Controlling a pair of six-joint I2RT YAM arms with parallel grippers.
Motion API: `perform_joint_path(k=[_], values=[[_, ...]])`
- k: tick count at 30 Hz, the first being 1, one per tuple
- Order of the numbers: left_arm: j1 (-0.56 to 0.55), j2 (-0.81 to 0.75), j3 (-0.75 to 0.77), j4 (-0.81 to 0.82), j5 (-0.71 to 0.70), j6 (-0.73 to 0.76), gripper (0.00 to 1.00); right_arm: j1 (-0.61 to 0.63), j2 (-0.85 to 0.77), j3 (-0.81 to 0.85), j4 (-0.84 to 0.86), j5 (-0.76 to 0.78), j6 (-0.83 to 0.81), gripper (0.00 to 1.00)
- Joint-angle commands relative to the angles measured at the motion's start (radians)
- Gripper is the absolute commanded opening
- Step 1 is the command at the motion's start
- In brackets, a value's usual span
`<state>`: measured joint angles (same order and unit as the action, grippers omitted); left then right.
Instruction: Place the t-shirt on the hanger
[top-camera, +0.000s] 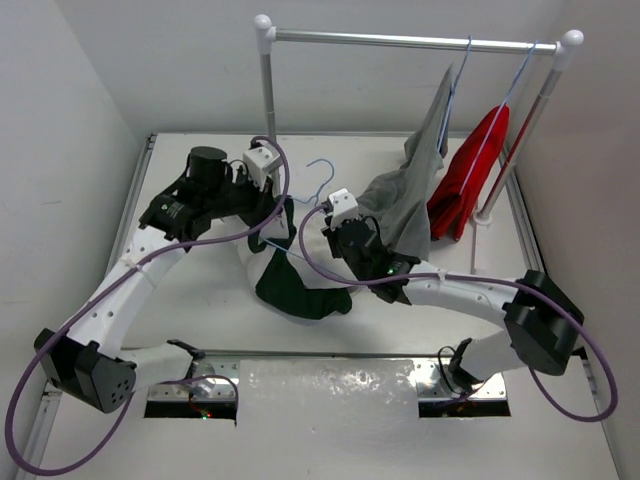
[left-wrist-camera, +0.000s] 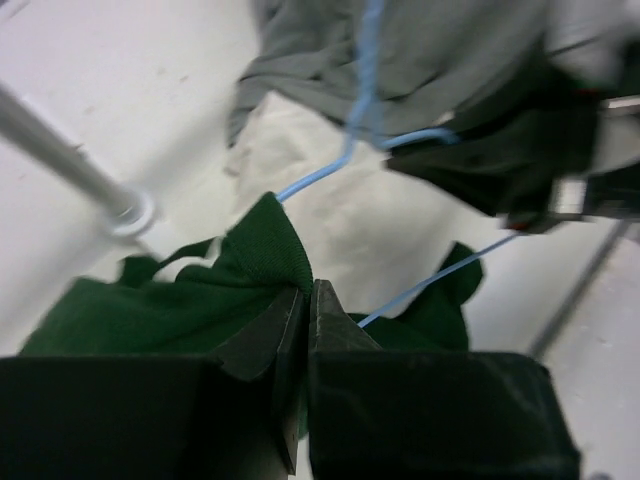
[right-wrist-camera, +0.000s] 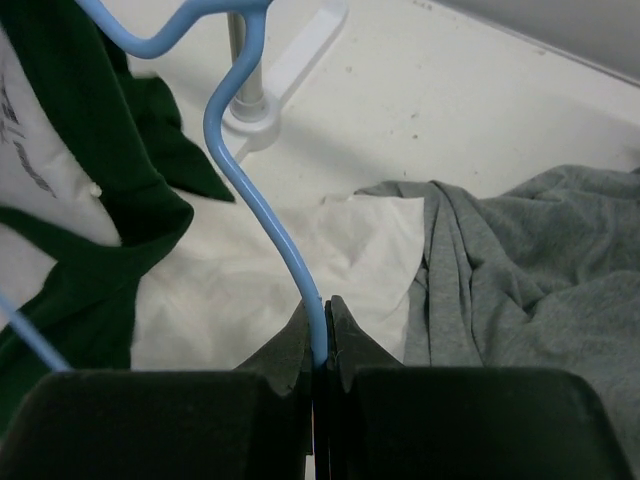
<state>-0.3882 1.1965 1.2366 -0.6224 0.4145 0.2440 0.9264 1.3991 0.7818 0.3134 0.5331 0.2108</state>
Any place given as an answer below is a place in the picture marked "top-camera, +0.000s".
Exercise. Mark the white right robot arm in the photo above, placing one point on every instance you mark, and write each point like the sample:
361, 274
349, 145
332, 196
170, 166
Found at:
532, 332

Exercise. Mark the green and white t shirt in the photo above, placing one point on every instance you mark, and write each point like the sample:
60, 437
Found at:
283, 284

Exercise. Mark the aluminium table frame rail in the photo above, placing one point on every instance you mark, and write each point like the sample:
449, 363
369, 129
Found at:
50, 395

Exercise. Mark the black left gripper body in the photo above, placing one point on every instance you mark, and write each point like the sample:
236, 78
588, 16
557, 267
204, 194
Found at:
235, 199

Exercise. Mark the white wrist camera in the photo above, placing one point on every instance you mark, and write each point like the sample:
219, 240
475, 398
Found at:
263, 164
341, 206

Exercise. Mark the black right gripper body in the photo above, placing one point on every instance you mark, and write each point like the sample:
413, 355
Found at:
338, 251

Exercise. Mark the white metal clothes rack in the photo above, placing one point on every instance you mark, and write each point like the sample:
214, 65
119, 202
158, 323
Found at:
562, 52

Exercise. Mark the shiny metal base plate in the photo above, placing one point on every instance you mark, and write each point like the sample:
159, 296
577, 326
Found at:
217, 377

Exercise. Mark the light blue hanger with red shirt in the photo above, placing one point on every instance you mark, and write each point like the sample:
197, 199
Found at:
497, 115

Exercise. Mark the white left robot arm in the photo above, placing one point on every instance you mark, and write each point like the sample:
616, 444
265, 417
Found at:
88, 362

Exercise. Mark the red t shirt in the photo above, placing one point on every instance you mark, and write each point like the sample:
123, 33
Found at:
449, 211

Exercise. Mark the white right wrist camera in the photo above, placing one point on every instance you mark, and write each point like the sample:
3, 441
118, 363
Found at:
341, 206

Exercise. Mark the grey t shirt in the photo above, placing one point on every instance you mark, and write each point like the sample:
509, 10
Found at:
398, 199

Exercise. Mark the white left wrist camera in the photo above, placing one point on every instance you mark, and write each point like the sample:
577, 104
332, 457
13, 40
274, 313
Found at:
263, 164

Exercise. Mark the light blue hanger with grey shirt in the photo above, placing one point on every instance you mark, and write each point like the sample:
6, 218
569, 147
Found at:
442, 144

